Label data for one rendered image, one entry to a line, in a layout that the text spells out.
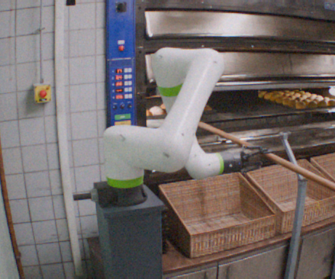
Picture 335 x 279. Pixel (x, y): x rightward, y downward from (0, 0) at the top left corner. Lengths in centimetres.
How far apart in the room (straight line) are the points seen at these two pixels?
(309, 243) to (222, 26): 147
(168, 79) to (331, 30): 187
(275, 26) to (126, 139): 175
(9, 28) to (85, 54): 48
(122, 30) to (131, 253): 130
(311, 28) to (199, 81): 174
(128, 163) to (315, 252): 177
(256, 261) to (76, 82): 143
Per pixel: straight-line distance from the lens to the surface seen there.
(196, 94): 147
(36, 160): 243
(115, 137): 139
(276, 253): 261
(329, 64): 326
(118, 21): 239
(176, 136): 134
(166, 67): 164
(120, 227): 145
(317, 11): 320
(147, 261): 155
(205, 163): 179
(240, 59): 276
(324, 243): 290
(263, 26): 284
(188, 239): 232
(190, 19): 258
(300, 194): 246
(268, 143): 296
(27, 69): 234
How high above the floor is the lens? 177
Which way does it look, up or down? 15 degrees down
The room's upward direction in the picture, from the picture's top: 1 degrees counter-clockwise
